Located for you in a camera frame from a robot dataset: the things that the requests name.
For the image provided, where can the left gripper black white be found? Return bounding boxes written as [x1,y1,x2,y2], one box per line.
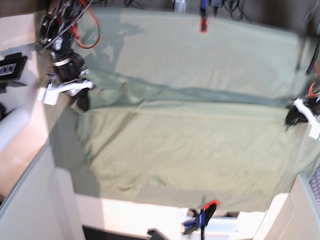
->
[285,98,320,139]

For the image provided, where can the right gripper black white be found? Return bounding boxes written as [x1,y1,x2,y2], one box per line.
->
[48,52,95,112]

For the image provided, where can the light green T-shirt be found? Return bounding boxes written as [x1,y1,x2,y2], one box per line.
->
[76,70,320,204]

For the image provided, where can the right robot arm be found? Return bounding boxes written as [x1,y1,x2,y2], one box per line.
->
[37,0,101,112]

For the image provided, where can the white paper roll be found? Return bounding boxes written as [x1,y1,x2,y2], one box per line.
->
[0,108,30,151]

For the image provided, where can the black tablet on stand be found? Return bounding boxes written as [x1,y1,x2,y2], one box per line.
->
[0,52,28,94]

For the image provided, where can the green table cover cloth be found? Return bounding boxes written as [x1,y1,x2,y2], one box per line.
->
[45,9,315,212]

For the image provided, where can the orange blue clamp top centre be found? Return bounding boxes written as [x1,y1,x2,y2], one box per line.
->
[199,0,208,33]

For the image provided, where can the blue orange bar clamp bottom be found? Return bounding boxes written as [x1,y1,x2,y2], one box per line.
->
[182,199,220,240]

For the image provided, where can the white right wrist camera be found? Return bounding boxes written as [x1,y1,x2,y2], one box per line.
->
[37,87,59,106]

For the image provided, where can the black power adapter with cables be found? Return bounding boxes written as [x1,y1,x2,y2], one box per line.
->
[209,0,251,23]

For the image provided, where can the silver aluminium post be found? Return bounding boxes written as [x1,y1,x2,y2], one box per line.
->
[173,0,188,14]

